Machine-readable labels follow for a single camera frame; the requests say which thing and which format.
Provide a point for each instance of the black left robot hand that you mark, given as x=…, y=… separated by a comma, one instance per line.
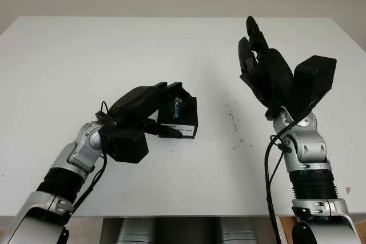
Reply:
x=131, y=104

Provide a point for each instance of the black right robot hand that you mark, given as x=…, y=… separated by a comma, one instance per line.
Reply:
x=271, y=75

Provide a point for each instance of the black RealSense box lid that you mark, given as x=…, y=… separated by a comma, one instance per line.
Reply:
x=183, y=112

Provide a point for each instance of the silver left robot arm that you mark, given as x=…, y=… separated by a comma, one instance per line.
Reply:
x=83, y=147

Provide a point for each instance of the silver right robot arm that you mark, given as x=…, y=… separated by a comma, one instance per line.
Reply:
x=308, y=147

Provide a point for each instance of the silver black robot torso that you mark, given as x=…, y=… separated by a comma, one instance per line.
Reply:
x=186, y=232

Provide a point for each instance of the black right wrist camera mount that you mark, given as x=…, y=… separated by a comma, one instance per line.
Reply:
x=314, y=81

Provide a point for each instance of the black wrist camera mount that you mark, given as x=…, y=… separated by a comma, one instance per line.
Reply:
x=125, y=147
x=314, y=81

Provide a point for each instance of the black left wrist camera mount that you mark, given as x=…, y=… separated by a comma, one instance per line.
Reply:
x=125, y=147

